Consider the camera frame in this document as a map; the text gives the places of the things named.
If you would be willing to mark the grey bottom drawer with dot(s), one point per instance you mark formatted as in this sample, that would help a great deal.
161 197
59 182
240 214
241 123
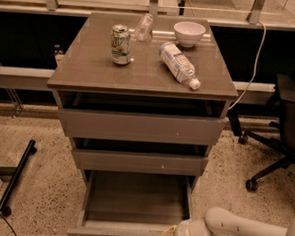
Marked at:
133 204

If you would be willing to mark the grey drawer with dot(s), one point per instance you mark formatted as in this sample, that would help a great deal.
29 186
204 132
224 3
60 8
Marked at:
140 157
133 204
141 118

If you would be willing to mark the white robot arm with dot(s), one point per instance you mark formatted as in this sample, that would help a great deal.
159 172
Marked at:
220 222

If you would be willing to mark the grey middle drawer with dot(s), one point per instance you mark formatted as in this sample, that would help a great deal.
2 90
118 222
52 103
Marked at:
140 157

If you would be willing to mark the grey drawer cabinet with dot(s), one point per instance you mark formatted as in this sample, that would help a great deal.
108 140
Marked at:
87 65

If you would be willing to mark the grey top drawer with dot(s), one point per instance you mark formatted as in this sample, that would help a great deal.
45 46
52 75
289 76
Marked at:
141 118

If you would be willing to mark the black office chair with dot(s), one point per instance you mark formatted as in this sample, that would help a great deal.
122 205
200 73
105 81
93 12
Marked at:
284 94

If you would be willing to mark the black metal stand leg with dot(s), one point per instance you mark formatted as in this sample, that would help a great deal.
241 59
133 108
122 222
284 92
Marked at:
5 210

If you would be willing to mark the white labelled water bottle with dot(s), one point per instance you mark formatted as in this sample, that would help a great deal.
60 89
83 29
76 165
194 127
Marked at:
179 65

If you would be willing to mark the white bowl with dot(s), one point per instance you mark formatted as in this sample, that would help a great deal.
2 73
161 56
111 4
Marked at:
188 33

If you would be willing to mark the green soda can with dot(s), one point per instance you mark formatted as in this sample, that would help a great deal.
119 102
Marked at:
120 44

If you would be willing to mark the grey window ledge rail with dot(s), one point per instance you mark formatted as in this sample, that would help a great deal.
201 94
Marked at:
37 78

